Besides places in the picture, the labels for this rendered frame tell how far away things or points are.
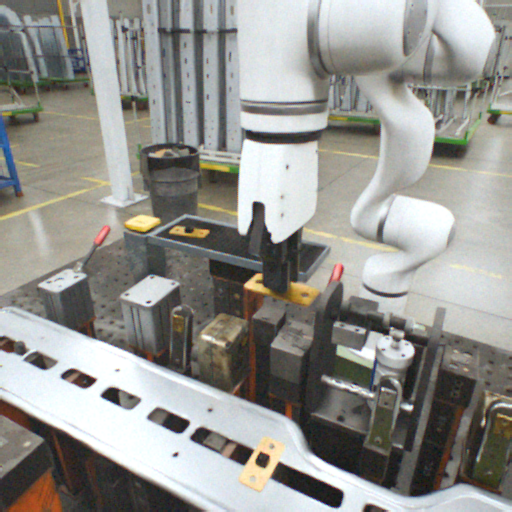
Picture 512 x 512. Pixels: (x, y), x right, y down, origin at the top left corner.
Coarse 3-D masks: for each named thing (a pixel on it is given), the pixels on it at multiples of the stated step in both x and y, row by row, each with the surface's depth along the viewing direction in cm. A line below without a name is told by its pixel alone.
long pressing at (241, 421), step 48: (0, 336) 87; (48, 336) 87; (0, 384) 75; (48, 384) 75; (96, 384) 75; (144, 384) 75; (192, 384) 75; (96, 432) 66; (144, 432) 66; (192, 432) 66; (240, 432) 66; (288, 432) 66; (192, 480) 59; (336, 480) 59
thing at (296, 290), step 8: (256, 280) 51; (248, 288) 50; (256, 288) 49; (264, 288) 49; (296, 288) 49; (304, 288) 49; (312, 288) 49; (272, 296) 48; (280, 296) 48; (288, 296) 48; (296, 296) 48; (312, 296) 48; (304, 304) 46
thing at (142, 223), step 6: (138, 216) 103; (144, 216) 103; (126, 222) 99; (132, 222) 99; (138, 222) 99; (144, 222) 99; (150, 222) 99; (156, 222) 100; (132, 228) 99; (138, 228) 98; (144, 228) 97; (150, 228) 99
